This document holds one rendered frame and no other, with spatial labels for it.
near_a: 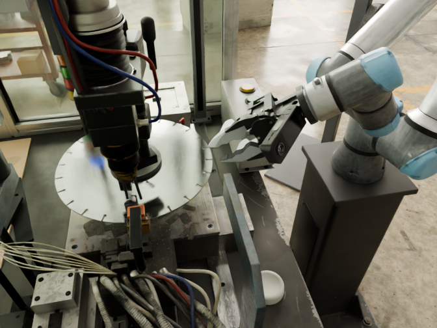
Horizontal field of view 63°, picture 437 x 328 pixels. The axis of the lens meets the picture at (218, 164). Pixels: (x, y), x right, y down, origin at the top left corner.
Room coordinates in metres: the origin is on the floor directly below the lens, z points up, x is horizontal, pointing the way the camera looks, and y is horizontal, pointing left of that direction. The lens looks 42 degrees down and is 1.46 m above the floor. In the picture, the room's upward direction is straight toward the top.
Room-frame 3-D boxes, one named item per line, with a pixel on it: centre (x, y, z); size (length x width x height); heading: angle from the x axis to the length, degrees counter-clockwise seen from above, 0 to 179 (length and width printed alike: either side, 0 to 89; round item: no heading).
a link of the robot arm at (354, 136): (0.79, -0.42, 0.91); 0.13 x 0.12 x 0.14; 27
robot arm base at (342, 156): (0.79, -0.41, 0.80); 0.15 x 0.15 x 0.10
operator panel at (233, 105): (0.91, -0.09, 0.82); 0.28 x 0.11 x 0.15; 11
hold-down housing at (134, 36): (0.51, 0.14, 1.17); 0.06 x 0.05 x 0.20; 2
